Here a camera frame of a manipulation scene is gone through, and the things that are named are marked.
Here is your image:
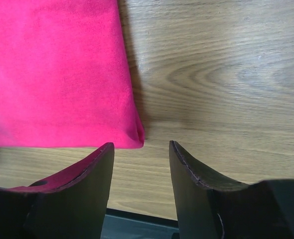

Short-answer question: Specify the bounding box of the pink t-shirt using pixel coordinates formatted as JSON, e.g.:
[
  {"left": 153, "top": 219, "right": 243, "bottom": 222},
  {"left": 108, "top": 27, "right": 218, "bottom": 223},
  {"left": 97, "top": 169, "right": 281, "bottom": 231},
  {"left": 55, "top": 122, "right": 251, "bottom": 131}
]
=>
[{"left": 0, "top": 0, "right": 145, "bottom": 148}]

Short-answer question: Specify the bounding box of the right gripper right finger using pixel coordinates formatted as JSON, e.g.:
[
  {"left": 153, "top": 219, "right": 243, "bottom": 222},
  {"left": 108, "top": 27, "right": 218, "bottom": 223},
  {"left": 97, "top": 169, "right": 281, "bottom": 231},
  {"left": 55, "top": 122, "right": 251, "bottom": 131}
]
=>
[{"left": 169, "top": 141, "right": 294, "bottom": 239}]

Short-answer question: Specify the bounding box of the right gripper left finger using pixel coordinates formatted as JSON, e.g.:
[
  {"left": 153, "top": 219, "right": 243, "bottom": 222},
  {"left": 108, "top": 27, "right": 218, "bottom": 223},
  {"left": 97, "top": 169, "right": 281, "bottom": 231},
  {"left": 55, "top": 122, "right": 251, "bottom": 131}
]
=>
[{"left": 0, "top": 143, "right": 115, "bottom": 239}]

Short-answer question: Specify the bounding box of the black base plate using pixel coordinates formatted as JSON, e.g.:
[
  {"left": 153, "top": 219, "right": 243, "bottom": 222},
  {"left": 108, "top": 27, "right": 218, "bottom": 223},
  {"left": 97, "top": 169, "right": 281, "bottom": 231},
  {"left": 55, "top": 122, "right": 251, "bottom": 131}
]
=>
[{"left": 101, "top": 208, "right": 180, "bottom": 239}]

